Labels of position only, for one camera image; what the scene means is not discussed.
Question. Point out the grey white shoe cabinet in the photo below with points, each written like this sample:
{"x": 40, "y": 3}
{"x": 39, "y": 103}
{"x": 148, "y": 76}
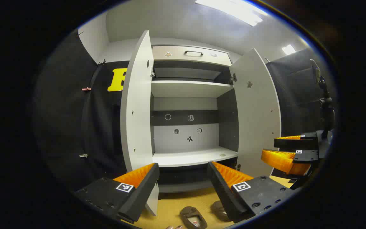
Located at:
{"x": 186, "y": 156}

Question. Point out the white cabinet door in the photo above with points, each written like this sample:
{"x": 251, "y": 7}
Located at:
{"x": 137, "y": 111}
{"x": 256, "y": 127}

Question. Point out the long ceiling light panel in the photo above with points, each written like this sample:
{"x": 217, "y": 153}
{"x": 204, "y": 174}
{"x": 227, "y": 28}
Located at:
{"x": 233, "y": 11}

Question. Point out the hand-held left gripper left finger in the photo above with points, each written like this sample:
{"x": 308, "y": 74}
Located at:
{"x": 141, "y": 197}

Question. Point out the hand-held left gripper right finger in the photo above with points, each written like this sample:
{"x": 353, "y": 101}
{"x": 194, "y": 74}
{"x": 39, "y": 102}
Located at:
{"x": 224, "y": 197}

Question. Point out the red clip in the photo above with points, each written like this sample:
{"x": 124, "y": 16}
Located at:
{"x": 86, "y": 89}

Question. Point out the small ceiling light panel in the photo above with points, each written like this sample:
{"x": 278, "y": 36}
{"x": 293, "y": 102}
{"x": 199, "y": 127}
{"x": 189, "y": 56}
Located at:
{"x": 288, "y": 49}

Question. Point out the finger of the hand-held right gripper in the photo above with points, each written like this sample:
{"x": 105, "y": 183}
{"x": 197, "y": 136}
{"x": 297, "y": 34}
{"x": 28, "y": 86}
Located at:
{"x": 281, "y": 162}
{"x": 297, "y": 143}

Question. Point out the brown fuzzy shoe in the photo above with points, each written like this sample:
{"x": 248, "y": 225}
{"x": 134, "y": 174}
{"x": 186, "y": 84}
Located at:
{"x": 218, "y": 210}
{"x": 193, "y": 218}

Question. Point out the black clip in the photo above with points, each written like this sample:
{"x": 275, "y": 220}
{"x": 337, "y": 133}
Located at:
{"x": 79, "y": 33}
{"x": 102, "y": 62}

